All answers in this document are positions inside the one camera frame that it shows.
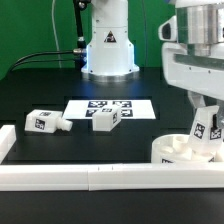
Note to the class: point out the white round stool seat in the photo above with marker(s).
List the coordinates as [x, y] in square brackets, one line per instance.
[173, 148]

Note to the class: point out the black camera stand pole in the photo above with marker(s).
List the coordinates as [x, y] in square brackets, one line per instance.
[79, 5]

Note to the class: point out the white fence rail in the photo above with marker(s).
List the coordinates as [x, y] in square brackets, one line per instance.
[110, 177]
[7, 140]

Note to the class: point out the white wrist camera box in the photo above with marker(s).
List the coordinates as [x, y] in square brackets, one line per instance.
[168, 30]

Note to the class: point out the white front fence rail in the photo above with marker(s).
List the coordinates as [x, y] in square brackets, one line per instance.
[110, 177]

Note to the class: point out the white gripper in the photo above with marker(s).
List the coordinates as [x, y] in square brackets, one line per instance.
[198, 74]

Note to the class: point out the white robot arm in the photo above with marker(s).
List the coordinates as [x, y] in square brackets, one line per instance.
[192, 50]

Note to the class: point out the white marker sheet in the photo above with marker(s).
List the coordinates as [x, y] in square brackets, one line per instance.
[130, 109]

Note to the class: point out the white left fence rail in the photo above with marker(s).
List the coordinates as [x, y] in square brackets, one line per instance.
[7, 140]

